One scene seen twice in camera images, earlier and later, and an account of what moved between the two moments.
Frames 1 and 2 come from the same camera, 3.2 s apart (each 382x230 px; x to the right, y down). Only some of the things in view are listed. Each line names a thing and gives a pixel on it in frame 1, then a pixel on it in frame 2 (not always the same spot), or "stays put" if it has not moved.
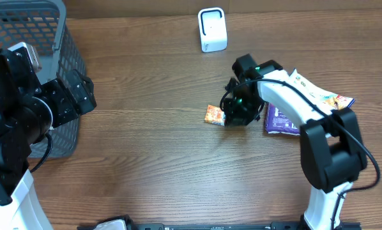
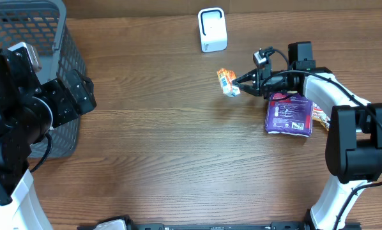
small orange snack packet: x=214 y=114 → x=226 y=77
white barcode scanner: x=213 y=31 stays put
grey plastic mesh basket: x=45 y=24 stays put
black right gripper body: x=244 y=106 → x=276 y=80
